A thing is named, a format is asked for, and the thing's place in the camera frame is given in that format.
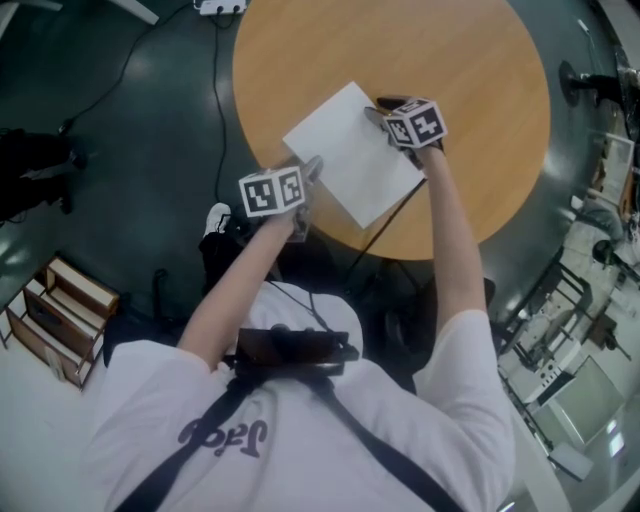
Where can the black round stand base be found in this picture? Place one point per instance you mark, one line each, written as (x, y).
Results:
(570, 82)

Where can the white power strip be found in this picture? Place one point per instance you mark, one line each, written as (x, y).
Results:
(220, 6)

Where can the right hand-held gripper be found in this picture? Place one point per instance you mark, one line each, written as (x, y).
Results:
(417, 125)

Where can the black chest-mounted device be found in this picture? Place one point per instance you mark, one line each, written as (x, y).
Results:
(290, 347)

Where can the person's black trouser leg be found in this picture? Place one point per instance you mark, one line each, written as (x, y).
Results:
(225, 260)

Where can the grey flat panel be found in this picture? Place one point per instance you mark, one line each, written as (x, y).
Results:
(585, 400)

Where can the person's right forearm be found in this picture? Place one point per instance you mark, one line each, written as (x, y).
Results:
(452, 240)

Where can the round wooden table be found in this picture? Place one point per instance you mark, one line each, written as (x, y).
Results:
(475, 125)

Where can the person's left forearm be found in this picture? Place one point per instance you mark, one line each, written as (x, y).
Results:
(235, 290)

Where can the wooden shelf crate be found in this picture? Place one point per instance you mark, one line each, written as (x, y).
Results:
(60, 310)

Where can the person's white shoe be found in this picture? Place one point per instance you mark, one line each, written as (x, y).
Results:
(217, 217)

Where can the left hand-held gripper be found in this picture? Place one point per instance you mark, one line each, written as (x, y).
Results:
(272, 192)

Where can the person's white t-shirt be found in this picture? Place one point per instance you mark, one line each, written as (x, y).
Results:
(300, 450)

